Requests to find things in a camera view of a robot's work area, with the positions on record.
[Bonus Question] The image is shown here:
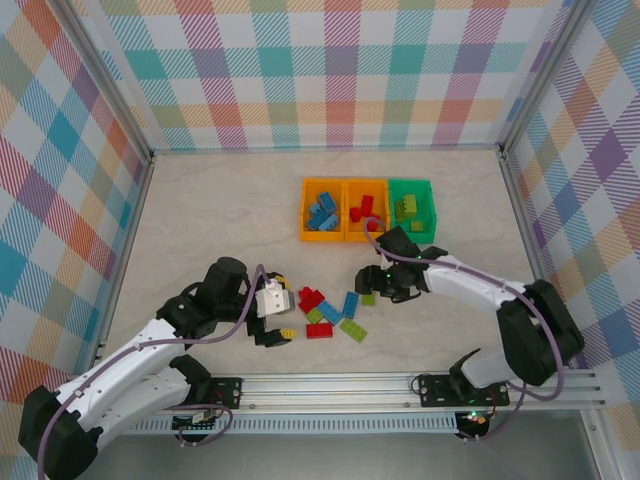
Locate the green plastic bin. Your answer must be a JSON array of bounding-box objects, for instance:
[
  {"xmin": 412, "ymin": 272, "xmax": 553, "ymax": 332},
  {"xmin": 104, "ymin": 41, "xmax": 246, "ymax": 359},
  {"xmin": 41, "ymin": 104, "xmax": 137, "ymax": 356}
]
[{"xmin": 387, "ymin": 177, "xmax": 438, "ymax": 246}]

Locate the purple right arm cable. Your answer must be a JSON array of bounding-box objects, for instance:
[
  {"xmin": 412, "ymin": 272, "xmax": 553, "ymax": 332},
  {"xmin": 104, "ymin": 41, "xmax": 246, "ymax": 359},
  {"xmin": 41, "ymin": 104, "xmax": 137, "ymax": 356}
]
[{"xmin": 363, "ymin": 216, "xmax": 569, "ymax": 402}]

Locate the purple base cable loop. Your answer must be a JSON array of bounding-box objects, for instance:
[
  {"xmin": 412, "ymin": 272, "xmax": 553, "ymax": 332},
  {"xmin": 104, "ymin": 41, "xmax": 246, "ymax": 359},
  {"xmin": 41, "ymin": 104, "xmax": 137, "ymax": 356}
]
[
  {"xmin": 176, "ymin": 403, "xmax": 235, "ymax": 449},
  {"xmin": 456, "ymin": 384, "xmax": 527, "ymax": 444}
]

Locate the aluminium back rail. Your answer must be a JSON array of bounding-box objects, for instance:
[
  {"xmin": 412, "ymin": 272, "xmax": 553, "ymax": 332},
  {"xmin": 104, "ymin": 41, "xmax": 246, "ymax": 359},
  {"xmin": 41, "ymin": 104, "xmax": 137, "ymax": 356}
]
[{"xmin": 148, "ymin": 143, "xmax": 506, "ymax": 155}]

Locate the slotted cable duct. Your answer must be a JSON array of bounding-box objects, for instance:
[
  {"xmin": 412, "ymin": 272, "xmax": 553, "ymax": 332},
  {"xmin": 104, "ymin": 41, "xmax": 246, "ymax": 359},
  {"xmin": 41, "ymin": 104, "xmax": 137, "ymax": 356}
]
[{"xmin": 124, "ymin": 416, "xmax": 459, "ymax": 437}]

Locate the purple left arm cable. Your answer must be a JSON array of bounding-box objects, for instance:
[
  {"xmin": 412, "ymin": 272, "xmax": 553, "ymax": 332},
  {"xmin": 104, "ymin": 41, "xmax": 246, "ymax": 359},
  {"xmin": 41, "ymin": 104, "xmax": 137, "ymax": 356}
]
[{"xmin": 35, "ymin": 263, "xmax": 267, "ymax": 477}]

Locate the aluminium corner post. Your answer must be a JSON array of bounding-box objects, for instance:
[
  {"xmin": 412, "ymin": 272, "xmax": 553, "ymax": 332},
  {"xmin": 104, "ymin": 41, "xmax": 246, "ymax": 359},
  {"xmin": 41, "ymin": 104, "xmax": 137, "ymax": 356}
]
[
  {"xmin": 59, "ymin": 0, "xmax": 156, "ymax": 164},
  {"xmin": 498, "ymin": 0, "xmax": 597, "ymax": 152}
]

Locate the long green lego brick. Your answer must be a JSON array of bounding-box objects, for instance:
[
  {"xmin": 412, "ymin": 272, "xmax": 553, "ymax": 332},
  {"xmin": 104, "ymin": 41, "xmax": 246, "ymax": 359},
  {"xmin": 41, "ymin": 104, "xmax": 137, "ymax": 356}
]
[{"xmin": 339, "ymin": 317, "xmax": 369, "ymax": 344}]

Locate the yellow plastic bin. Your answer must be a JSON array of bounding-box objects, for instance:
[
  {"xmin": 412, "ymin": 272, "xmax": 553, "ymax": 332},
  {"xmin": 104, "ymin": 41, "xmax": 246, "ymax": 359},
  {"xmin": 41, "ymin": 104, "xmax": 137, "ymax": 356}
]
[
  {"xmin": 301, "ymin": 178, "xmax": 349, "ymax": 244},
  {"xmin": 343, "ymin": 179, "xmax": 393, "ymax": 244}
]

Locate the aluminium side rail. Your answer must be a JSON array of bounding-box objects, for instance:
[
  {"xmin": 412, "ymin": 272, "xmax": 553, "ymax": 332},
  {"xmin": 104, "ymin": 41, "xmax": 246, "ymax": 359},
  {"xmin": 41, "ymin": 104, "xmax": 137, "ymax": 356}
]
[
  {"xmin": 94, "ymin": 152, "xmax": 157, "ymax": 354},
  {"xmin": 498, "ymin": 148, "xmax": 609, "ymax": 382}
]

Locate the aluminium front rail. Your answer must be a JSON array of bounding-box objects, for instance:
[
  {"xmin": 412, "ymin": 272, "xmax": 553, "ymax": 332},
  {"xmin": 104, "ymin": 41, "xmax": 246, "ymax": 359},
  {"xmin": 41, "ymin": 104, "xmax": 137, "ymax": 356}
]
[{"xmin": 102, "ymin": 368, "xmax": 609, "ymax": 413}]

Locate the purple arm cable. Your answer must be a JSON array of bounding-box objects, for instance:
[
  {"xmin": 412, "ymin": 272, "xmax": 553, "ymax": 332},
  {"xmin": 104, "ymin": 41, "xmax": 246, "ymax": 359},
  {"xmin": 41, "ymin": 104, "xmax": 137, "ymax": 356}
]
[
  {"xmin": 35, "ymin": 263, "xmax": 267, "ymax": 477},
  {"xmin": 363, "ymin": 216, "xmax": 569, "ymax": 402}
]

